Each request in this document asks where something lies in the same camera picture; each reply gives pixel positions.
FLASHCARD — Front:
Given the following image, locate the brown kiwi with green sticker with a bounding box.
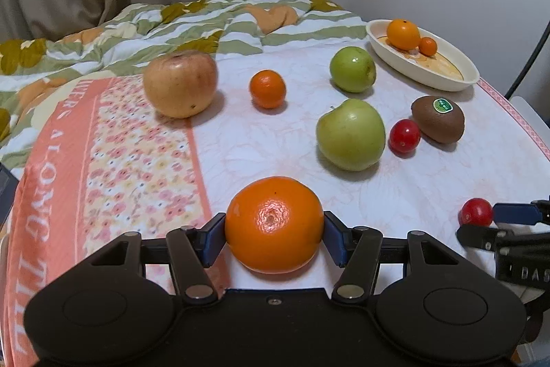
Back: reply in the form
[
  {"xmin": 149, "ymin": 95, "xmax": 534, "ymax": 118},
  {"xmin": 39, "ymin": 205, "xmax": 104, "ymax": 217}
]
[{"xmin": 411, "ymin": 95, "xmax": 466, "ymax": 144}]

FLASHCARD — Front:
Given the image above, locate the red cherry tomato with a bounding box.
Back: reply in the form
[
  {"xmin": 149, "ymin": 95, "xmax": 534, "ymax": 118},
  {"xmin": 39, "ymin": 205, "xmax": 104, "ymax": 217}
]
[
  {"xmin": 458, "ymin": 198, "xmax": 494, "ymax": 227},
  {"xmin": 389, "ymin": 119, "xmax": 421, "ymax": 155}
]

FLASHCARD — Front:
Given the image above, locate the large orange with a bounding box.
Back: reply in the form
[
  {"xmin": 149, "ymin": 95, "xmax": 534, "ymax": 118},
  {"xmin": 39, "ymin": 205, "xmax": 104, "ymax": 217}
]
[{"xmin": 224, "ymin": 176, "xmax": 325, "ymax": 275}]

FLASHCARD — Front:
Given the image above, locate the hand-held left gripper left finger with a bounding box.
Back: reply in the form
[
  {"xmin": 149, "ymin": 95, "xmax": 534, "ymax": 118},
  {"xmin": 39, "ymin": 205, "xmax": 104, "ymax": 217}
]
[{"xmin": 87, "ymin": 213, "xmax": 227, "ymax": 306}]

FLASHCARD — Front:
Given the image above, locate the large yellow-red apple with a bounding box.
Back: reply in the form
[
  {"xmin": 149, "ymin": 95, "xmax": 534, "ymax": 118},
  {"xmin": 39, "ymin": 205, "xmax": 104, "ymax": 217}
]
[{"xmin": 143, "ymin": 51, "xmax": 218, "ymax": 119}]

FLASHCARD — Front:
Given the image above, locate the white oval dish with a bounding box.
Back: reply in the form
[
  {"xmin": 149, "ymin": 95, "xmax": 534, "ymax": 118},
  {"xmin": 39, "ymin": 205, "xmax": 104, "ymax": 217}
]
[{"xmin": 365, "ymin": 19, "xmax": 480, "ymax": 93}]

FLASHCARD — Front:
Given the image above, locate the pink floral printed sheet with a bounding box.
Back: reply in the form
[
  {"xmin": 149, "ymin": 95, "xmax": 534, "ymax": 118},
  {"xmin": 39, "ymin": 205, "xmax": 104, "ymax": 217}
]
[{"xmin": 3, "ymin": 44, "xmax": 550, "ymax": 367}]

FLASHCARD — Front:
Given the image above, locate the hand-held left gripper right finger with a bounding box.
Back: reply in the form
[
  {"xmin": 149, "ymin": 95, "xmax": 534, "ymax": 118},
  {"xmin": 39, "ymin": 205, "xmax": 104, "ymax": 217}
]
[{"xmin": 323, "ymin": 211, "xmax": 462, "ymax": 303}]

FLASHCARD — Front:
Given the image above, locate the white plastic object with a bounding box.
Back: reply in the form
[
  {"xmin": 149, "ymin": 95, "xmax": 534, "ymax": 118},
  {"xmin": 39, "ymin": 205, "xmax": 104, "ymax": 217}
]
[{"xmin": 509, "ymin": 96, "xmax": 550, "ymax": 145}]

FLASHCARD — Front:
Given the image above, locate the dark blue object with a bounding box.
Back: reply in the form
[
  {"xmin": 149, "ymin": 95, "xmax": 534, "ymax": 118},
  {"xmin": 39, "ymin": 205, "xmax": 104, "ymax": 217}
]
[{"xmin": 0, "ymin": 163, "xmax": 19, "ymax": 228}]

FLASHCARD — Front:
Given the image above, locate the green striped floral quilt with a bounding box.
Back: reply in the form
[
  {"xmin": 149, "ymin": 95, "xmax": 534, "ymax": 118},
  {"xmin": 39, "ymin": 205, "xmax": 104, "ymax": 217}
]
[{"xmin": 0, "ymin": 0, "xmax": 370, "ymax": 170}]

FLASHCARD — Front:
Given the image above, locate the green apple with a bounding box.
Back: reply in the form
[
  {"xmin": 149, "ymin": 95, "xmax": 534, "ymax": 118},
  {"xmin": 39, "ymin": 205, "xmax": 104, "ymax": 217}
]
[
  {"xmin": 329, "ymin": 46, "xmax": 377, "ymax": 93},
  {"xmin": 316, "ymin": 99, "xmax": 386, "ymax": 172}
]

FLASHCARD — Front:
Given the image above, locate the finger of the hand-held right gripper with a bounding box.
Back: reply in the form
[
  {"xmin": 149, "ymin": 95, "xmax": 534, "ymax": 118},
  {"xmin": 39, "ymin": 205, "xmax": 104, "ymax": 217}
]
[
  {"xmin": 456, "ymin": 224, "xmax": 517, "ymax": 252},
  {"xmin": 493, "ymin": 199, "xmax": 550, "ymax": 227}
]

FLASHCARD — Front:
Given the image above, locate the small mandarin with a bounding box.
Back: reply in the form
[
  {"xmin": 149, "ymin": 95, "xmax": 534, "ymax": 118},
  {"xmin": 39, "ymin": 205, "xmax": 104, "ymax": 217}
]
[{"xmin": 250, "ymin": 70, "xmax": 287, "ymax": 110}]

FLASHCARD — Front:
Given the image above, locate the black cable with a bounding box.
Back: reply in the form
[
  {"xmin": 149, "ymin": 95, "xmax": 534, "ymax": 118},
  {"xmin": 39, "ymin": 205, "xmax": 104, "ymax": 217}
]
[{"xmin": 504, "ymin": 23, "xmax": 550, "ymax": 99}]

